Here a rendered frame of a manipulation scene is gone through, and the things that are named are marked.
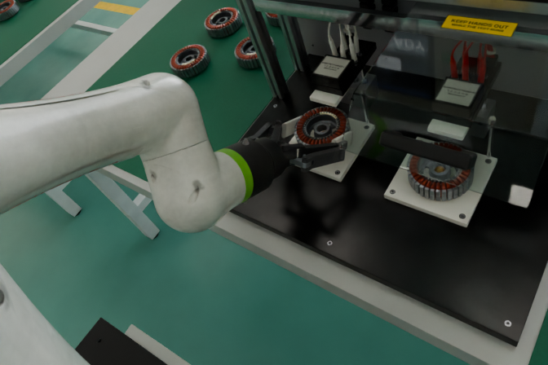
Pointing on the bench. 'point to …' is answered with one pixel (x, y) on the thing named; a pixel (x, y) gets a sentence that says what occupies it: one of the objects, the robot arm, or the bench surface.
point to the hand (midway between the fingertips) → (320, 132)
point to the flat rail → (329, 12)
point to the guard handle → (460, 159)
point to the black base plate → (408, 231)
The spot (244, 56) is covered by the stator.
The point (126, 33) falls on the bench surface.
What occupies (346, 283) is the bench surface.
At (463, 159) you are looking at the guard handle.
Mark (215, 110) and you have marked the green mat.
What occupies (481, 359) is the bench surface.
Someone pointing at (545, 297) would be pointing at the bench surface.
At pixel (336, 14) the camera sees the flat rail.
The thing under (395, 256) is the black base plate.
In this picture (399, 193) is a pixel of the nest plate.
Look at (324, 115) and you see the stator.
